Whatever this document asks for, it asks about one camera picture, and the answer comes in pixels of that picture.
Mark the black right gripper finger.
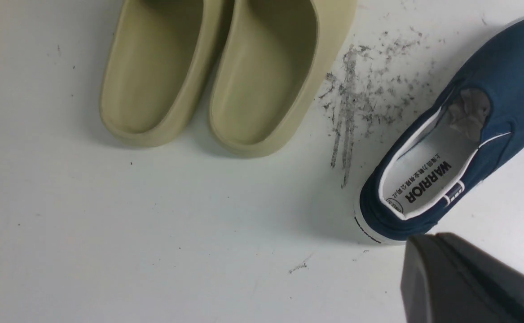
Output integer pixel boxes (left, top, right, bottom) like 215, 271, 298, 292
400, 233, 524, 323

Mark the navy slip-on shoe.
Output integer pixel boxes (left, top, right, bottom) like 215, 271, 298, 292
354, 17, 524, 245

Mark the right olive green slipper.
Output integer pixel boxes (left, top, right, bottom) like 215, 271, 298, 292
208, 0, 358, 158

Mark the olive green slipper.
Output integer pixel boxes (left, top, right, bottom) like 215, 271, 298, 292
100, 0, 234, 147
208, 0, 358, 158

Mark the left olive green slipper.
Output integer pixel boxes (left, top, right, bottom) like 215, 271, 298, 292
100, 0, 234, 147

